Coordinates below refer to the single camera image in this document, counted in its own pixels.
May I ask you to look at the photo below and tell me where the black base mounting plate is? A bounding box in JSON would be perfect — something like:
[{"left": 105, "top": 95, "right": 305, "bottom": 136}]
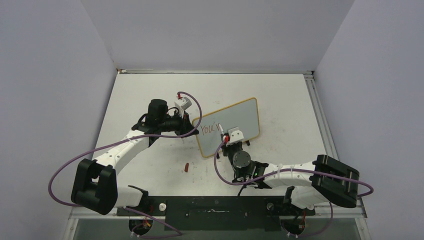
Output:
[{"left": 135, "top": 195, "right": 316, "bottom": 232}]

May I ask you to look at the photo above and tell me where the yellow framed whiteboard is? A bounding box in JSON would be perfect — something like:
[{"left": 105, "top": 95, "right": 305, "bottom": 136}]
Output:
[{"left": 192, "top": 97, "right": 261, "bottom": 158}]

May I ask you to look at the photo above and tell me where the white whiteboard marker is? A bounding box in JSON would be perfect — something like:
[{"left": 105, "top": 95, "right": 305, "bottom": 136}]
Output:
[{"left": 218, "top": 123, "right": 225, "bottom": 136}]

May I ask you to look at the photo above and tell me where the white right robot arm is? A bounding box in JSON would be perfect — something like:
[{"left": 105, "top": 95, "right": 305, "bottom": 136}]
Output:
[{"left": 219, "top": 142, "right": 360, "bottom": 214}]

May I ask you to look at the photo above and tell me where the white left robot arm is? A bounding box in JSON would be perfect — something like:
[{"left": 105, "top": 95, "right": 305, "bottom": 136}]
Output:
[{"left": 71, "top": 96, "right": 199, "bottom": 216}]

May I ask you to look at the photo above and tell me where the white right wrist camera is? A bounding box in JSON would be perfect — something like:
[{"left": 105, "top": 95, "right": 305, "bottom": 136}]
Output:
[{"left": 223, "top": 127, "right": 245, "bottom": 146}]

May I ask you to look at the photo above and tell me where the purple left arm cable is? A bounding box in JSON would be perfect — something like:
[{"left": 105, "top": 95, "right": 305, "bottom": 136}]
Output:
[{"left": 48, "top": 91, "right": 204, "bottom": 208}]

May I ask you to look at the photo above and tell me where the aluminium rail right side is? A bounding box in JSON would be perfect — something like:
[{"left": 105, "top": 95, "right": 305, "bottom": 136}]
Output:
[{"left": 303, "top": 71, "right": 340, "bottom": 160}]

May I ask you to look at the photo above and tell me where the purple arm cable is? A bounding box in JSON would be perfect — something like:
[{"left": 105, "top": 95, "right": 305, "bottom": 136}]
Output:
[
  {"left": 213, "top": 140, "right": 375, "bottom": 198},
  {"left": 48, "top": 91, "right": 204, "bottom": 208}
]

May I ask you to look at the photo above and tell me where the red marker cap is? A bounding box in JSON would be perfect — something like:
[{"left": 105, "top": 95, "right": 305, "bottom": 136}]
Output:
[{"left": 184, "top": 162, "right": 189, "bottom": 173}]

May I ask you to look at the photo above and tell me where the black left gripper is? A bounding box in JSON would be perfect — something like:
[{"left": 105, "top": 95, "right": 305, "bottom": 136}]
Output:
[{"left": 158, "top": 110, "right": 198, "bottom": 139}]

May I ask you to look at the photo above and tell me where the aluminium rail back edge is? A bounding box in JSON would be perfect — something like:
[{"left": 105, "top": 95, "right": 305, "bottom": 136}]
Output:
[{"left": 117, "top": 69, "right": 313, "bottom": 75}]

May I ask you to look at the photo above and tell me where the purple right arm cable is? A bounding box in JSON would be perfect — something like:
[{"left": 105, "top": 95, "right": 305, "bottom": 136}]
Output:
[{"left": 213, "top": 140, "right": 375, "bottom": 198}]

